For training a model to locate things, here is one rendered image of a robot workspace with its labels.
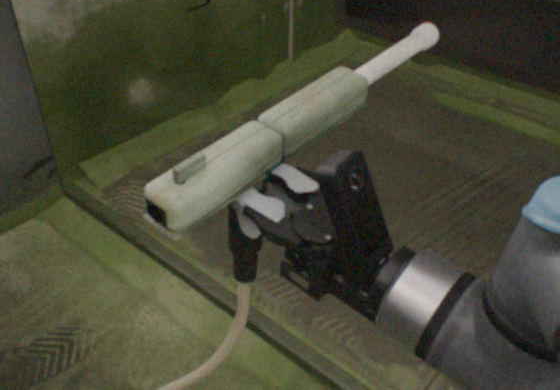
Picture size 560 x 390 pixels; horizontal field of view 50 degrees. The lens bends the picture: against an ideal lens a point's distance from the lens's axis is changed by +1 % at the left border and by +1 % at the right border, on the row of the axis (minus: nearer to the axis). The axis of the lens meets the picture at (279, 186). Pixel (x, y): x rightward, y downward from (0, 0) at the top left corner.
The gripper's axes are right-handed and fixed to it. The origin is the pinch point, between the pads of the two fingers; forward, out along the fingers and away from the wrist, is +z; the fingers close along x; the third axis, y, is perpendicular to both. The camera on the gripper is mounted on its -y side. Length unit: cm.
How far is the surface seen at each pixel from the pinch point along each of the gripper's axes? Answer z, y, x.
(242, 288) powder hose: -1.7, 17.9, -1.6
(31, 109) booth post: 69, 35, 12
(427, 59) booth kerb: 33, 56, 122
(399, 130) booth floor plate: 20, 54, 83
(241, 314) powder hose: -1.9, 23.3, -1.8
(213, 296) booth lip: 17, 50, 11
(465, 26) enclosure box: 1, 6, 57
